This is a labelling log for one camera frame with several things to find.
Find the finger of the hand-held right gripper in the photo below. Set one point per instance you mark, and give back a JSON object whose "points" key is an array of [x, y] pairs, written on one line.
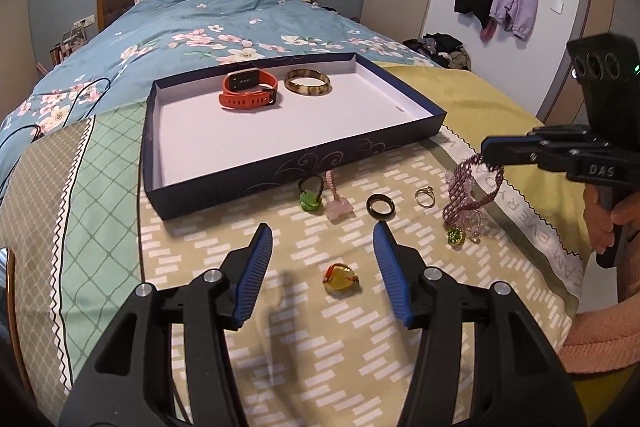
{"points": [[515, 159], [510, 144]]}

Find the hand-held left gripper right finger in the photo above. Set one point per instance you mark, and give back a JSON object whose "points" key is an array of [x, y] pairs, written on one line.
{"points": [[392, 277]]}

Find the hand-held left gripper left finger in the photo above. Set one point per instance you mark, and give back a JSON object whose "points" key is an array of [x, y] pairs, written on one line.
{"points": [[255, 277]]}

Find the dark blue shallow box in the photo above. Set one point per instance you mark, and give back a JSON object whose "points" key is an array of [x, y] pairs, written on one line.
{"points": [[260, 142]]}

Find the person's right forearm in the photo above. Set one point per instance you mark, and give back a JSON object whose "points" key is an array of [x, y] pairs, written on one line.
{"points": [[610, 337]]}

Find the person's right hand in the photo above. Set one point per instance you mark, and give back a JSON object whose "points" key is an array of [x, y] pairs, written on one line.
{"points": [[596, 227]]}

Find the maroon garment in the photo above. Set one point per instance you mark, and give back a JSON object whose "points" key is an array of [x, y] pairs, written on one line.
{"points": [[489, 31]]}

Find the pile of dark clothes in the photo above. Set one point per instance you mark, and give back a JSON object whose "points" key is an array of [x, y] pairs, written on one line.
{"points": [[442, 47]]}

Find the orange smart watch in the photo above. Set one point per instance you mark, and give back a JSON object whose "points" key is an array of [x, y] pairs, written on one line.
{"points": [[246, 101]]}

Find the tortoiseshell bangle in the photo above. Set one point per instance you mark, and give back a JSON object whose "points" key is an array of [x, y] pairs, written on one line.
{"points": [[306, 92]]}

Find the blue floral duvet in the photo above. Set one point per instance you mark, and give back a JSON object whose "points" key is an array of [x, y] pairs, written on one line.
{"points": [[200, 22]]}

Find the bedside clutter of cosmetics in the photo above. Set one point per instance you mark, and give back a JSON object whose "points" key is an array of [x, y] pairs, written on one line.
{"points": [[70, 42]]}

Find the white light switch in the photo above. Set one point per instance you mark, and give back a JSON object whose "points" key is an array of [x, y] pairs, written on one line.
{"points": [[557, 6]]}

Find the white wall socket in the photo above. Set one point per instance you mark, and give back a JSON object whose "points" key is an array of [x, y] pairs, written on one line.
{"points": [[87, 21]]}

